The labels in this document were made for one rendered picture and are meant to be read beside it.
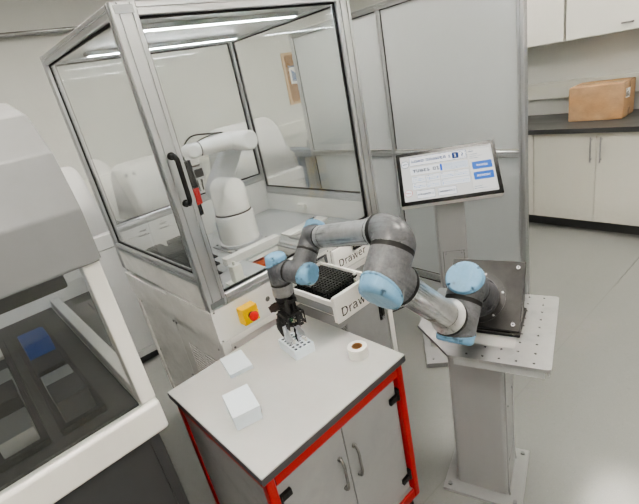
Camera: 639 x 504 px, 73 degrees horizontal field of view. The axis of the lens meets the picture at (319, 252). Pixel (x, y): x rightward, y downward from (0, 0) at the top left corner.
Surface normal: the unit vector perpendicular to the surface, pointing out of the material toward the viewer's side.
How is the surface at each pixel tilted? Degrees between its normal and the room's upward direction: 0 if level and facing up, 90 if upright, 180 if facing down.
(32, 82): 90
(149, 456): 90
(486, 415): 90
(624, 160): 90
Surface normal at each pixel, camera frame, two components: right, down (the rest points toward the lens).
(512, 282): -0.48, -0.37
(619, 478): -0.19, -0.91
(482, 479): -0.48, 0.42
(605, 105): -0.70, 0.40
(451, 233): -0.14, 0.40
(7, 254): 0.67, 0.15
